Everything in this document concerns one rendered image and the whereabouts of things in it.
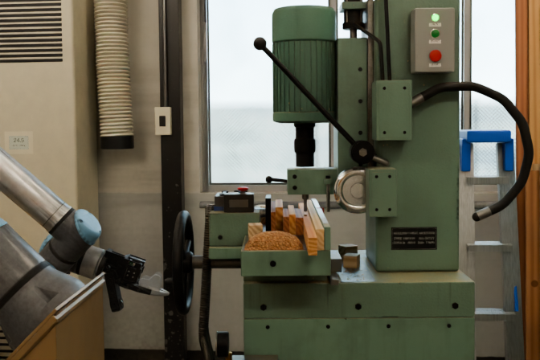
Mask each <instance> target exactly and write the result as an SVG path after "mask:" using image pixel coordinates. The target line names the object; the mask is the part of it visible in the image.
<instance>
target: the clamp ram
mask: <svg viewBox="0 0 540 360"><path fill-rule="evenodd" d="M255 210H260V217H261V218H264V217H265V222H266V231H271V195H270V194H266V197H265V208H255Z"/></svg>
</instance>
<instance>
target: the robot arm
mask: <svg viewBox="0 0 540 360"><path fill-rule="evenodd" d="M0 191H1V192H2V193H3V194H4V195H5V196H7V197H8V198H9V199H10V200H11V201H13V202H14V203H15V204H16V205H18V206H19V207H20V208H21V209H22V210H24V211H25V212H26V213H27V214H28V215H29V216H30V217H31V218H33V219H34V220H35V221H36V222H37V223H39V224H40V225H41V226H42V227H44V228H45V229H46V230H47V232H48V233H49V235H48V236H47V238H46V239H45V240H44V241H43V243H42V245H41V247H40V249H39V253H38V252H37V251H36V250H35V249H34V248H33V247H32V246H31V245H30V244H29V243H28V242H27V241H26V240H24V239H23V238H22V237H21V236H20V235H19V234H18V233H17V232H16V231H15V230H14V229H13V228H12V227H11V226H10V225H9V224H8V222H7V221H4V220H3V219H2V218H0V326H1V328H2V331H3V333H4V335H5V337H6V340H7V342H8V344H9V346H10V348H11V349H12V350H15V349H16V348H17V347H18V346H19V345H20V344H21V343H22V342H23V341H24V340H25V339H26V338H27V337H28V336H29V335H30V334H31V333H32V332H33V331H34V329H35V328H36V327H37V326H38V325H39V324H40V323H41V322H42V321H43V320H44V319H45V318H46V317H47V316H48V315H49V314H50V313H51V312H52V311H53V310H54V309H55V308H56V307H57V306H59V305H60V304H62V303H63V302H64V301H66V300H67V299H68V298H69V297H70V296H72V295H73V294H74V293H76V292H77V291H79V290H80V289H81V288H83V287H84V286H85V284H84V283H83V282H81V281H80V280H79V279H76V278H75V277H73V276H69V275H68V274H66V273H67V272H73V273H75V274H78V275H81V276H85V277H87V278H89V279H92V280H93V279H94V278H96V277H97V276H99V275H100V274H101V273H102V272H105V274H104V278H105V282H106V286H107V290H108V298H109V304H110V308H111V310H112V312H113V313H115V312H119V311H121V310H122V309H123V308H124V303H123V299H122V297H121V291H120V286H121V287H122V288H126V289H130V290H133V291H134V292H138V293H144V294H147V295H153V296H159V297H163V296H169V294H170V293H169V292H168V291H166V290H165V289H163V288H162V274H161V273H160V272H155V273H154V274H153V275H152V276H143V277H142V278H141V279H140V277H141V274H142V273H143V271H144V268H145V261H146V259H143V258H141V257H138V256H134V255H131V254H128V255H126V256H125V255H123V254H121V253H118V252H114V251H113V249H111V248H109V249H108V250H106V251H105V250H104V249H101V248H99V247H95V246H93V244H94V243H95V242H96V240H97V239H98V238H99V237H100V234H101V226H100V224H99V222H98V220H97V219H96V217H95V216H94V215H93V214H91V213H89V212H88V211H86V210H83V209H80V210H77V211H76V210H75V209H74V208H72V207H71V206H69V205H67V204H66V203H65V201H63V200H62V199H61V198H60V197H59V196H57V195H56V194H55V193H54V192H53V191H51V190H50V189H49V188H48V187H47V186H45V185H44V184H43V183H42V182H41V181H39V180H38V179H37V178H36V177H35V176H34V175H33V174H32V173H31V172H30V171H28V170H27V169H26V168H25V167H24V166H22V165H21V164H20V163H19V162H17V161H16V160H15V159H14V158H13V157H11V156H10V155H9V154H8V153H7V152H6V151H5V150H4V149H3V148H2V147H0ZM135 257H136V258H135Z"/></svg>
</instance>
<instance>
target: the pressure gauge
mask: <svg viewBox="0 0 540 360"><path fill-rule="evenodd" d="M229 347H230V339H229V332H228V331H217V332H216V336H215V355H216V357H217V358H226V360H232V352H231V351H229Z"/></svg>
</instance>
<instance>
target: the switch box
mask: <svg viewBox="0 0 540 360"><path fill-rule="evenodd" d="M433 14H438V15H439V17H440V18H439V20H438V21H437V22H433V21H432V19H431V17H432V15H433ZM429 23H441V27H430V26H429ZM433 29H437V30H439V31H440V36H439V38H437V39H434V38H432V37H431V35H430V33H431V31H432V30H433ZM429 40H441V43H429ZM433 50H438V51H440V52H441V55H442V57H441V59H440V60H439V61H437V62H433V61H431V60H430V58H429V55H430V52H431V51H433ZM430 63H441V67H429V64H430ZM454 65H455V9H454V8H415V9H414V10H413V11H412V12H411V74H436V73H450V72H454Z"/></svg>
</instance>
